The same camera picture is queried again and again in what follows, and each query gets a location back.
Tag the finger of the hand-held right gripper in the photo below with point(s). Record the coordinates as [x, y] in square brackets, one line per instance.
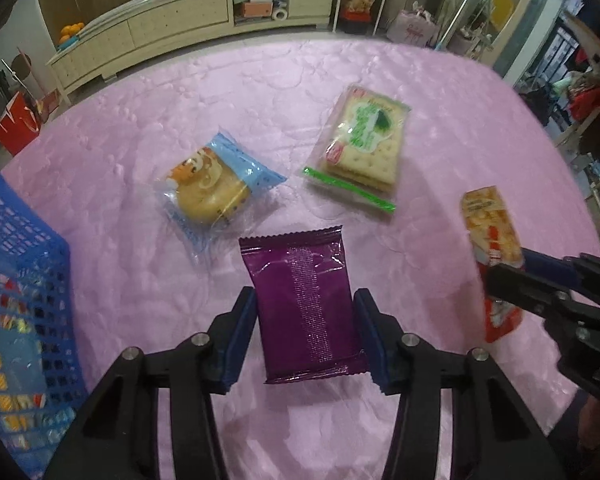
[520, 287]
[550, 267]

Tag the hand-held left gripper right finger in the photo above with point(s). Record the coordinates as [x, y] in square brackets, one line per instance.
[371, 342]

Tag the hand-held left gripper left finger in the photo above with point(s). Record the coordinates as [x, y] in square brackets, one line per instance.
[240, 332]

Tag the red orange snack packet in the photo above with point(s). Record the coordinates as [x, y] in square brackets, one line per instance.
[490, 225]

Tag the purple snack packet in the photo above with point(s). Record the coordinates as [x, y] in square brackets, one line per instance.
[305, 305]

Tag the blue plastic basket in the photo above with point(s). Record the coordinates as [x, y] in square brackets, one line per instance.
[45, 270]

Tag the blue bread packet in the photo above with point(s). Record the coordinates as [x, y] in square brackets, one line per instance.
[205, 190]

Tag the clothes rack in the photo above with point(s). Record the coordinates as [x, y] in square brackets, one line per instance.
[590, 110]

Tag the green cracker packet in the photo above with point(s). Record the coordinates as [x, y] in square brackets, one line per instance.
[365, 145]

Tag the arched standing mirror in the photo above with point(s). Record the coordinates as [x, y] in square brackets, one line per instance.
[510, 5]

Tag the pink bag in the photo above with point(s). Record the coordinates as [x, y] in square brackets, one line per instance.
[412, 30]

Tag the mop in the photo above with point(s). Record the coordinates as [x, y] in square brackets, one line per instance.
[462, 5]

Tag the red bag on floor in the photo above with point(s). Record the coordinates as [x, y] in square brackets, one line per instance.
[17, 122]

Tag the long cream cabinet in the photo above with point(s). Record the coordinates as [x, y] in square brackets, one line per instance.
[170, 25]

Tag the white tape roll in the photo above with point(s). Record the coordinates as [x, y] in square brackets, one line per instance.
[280, 14]

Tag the small orange box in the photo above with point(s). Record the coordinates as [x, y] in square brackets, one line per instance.
[256, 9]

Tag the printed snack box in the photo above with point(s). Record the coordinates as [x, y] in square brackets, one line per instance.
[358, 5]

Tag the pile of oranges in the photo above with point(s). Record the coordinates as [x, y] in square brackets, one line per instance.
[71, 34]

